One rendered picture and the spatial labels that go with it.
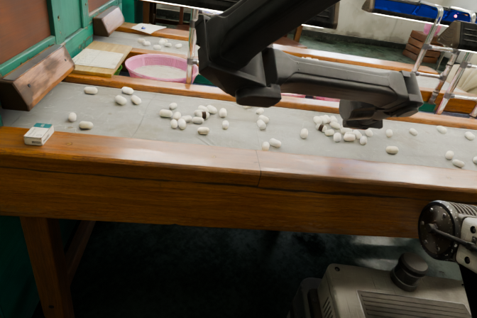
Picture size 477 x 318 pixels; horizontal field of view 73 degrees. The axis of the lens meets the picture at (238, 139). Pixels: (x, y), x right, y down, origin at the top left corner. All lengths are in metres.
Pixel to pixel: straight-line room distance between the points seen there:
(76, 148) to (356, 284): 0.77
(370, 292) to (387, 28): 6.43
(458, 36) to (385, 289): 0.73
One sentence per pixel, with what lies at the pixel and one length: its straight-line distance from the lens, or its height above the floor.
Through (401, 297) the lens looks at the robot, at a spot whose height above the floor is 0.48.
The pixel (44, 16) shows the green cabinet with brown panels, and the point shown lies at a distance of 1.11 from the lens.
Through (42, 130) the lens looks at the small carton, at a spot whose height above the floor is 0.79.
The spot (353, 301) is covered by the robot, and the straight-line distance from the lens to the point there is 0.95.
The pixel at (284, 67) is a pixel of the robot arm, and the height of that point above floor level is 1.04.
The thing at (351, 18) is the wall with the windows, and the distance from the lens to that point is 6.73.
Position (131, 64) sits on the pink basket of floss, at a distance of 1.30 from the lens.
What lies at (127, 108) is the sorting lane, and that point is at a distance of 0.98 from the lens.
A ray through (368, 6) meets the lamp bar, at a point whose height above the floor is 1.06.
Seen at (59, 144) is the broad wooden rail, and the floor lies 0.76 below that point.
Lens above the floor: 1.18
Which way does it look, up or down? 30 degrees down
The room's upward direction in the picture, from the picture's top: 11 degrees clockwise
